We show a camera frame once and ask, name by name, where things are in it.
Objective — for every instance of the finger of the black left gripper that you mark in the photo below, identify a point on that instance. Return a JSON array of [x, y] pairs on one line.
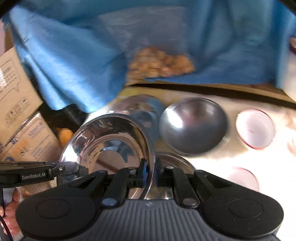
[[70, 168]]

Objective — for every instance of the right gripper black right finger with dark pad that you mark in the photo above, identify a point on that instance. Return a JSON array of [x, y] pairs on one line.
[[189, 190]]

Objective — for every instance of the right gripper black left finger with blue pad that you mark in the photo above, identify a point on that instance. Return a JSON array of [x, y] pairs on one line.
[[112, 190]]

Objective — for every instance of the shiny steel plate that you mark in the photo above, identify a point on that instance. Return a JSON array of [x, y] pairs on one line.
[[112, 142]]

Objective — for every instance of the white bowl red rim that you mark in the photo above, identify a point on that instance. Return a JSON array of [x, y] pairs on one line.
[[245, 178], [255, 128]]

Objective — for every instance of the deep steel bowl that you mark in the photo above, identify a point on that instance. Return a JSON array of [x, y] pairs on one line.
[[194, 126]]

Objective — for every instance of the person's left hand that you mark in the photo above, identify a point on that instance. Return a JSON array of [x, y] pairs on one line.
[[9, 213]]

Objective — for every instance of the lower cardboard box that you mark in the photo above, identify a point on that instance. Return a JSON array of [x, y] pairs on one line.
[[35, 141]]

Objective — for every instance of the cardboard box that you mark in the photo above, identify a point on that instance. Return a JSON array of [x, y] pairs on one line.
[[19, 99], [35, 141]]

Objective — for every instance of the upper cardboard box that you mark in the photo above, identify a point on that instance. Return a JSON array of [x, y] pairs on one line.
[[19, 99]]

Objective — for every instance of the cream tablecloth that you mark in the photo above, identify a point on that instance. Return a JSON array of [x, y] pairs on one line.
[[274, 166]]

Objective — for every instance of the wooden shelf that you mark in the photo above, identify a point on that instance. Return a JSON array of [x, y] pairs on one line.
[[265, 90]]

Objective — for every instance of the blue cloth garment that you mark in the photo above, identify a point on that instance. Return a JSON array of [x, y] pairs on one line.
[[79, 51]]

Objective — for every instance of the white jug blue lid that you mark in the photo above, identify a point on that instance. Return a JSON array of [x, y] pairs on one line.
[[286, 71]]

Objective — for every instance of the plastic bag of snacks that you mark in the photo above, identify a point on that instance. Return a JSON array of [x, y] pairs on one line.
[[157, 55]]

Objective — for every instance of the orange wooden handle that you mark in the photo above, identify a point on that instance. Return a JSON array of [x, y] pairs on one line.
[[64, 135]]

